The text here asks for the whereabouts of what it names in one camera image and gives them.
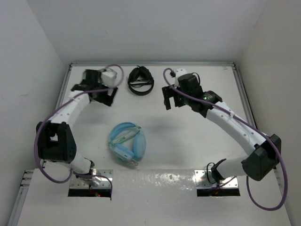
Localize metal base plate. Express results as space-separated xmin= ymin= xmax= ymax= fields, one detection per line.
xmin=69 ymin=169 xmax=113 ymax=189
xmin=194 ymin=169 xmax=238 ymax=189

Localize green headphone cable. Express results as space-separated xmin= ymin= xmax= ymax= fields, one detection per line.
xmin=108 ymin=126 xmax=142 ymax=167

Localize black headphones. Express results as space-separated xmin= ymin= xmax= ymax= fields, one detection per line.
xmin=127 ymin=66 xmax=154 ymax=96

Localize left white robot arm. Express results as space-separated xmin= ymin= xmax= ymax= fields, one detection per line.
xmin=34 ymin=67 xmax=119 ymax=179

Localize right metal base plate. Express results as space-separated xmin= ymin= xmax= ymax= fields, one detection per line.
xmin=194 ymin=169 xmax=238 ymax=189

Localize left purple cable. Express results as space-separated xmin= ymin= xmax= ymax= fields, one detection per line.
xmin=34 ymin=64 xmax=125 ymax=196

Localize light blue headphones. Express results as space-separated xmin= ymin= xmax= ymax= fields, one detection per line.
xmin=108 ymin=122 xmax=146 ymax=168

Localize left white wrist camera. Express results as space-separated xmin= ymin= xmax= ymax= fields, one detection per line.
xmin=101 ymin=70 xmax=117 ymax=87

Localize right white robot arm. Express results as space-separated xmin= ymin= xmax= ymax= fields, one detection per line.
xmin=162 ymin=68 xmax=281 ymax=184

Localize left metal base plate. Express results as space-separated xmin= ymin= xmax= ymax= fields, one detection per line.
xmin=69 ymin=169 xmax=113 ymax=189

